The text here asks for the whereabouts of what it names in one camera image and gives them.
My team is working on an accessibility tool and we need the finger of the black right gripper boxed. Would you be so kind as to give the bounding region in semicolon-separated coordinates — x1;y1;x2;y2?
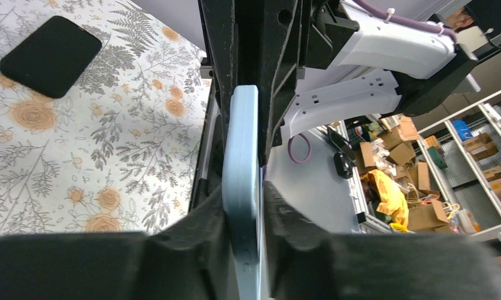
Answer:
238;1;311;159
199;0;237;116

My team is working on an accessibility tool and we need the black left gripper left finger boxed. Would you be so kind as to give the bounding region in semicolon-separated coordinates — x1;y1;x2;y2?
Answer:
0;189;230;299

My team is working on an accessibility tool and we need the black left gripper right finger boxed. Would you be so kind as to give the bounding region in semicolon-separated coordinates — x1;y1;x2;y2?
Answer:
263;181;501;299

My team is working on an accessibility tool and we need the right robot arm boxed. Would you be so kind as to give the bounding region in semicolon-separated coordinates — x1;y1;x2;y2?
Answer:
198;1;501;165

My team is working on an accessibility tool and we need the phone in light blue case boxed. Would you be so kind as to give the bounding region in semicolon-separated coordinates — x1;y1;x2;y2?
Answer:
221;85;261;299

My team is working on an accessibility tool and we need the bare black phone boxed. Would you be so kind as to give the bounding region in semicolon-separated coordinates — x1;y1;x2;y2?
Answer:
0;16;103;99

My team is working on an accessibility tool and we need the floral table mat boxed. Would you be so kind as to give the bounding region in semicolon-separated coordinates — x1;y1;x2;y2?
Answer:
0;1;211;235

